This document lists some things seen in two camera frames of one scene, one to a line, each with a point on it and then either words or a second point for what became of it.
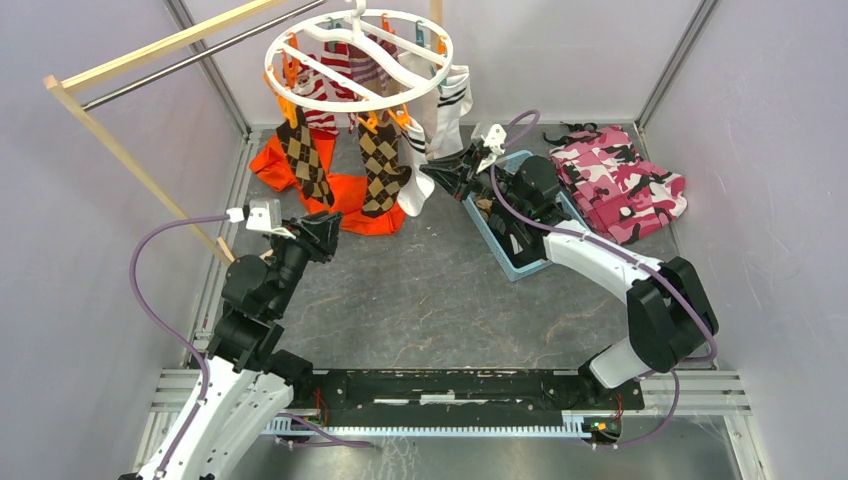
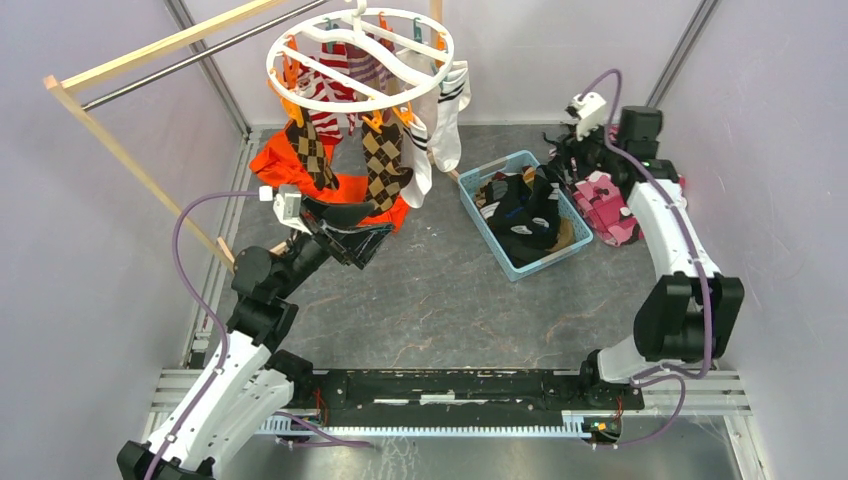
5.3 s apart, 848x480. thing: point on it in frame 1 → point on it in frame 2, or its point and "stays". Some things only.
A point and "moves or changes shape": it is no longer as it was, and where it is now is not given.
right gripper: x=446 y=170 → x=576 y=147
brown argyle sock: x=384 y=177 stays
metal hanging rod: x=100 y=99 stays
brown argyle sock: x=300 y=149 moves or changes shape
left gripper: x=324 y=227 → x=358 y=247
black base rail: x=456 y=394 stays
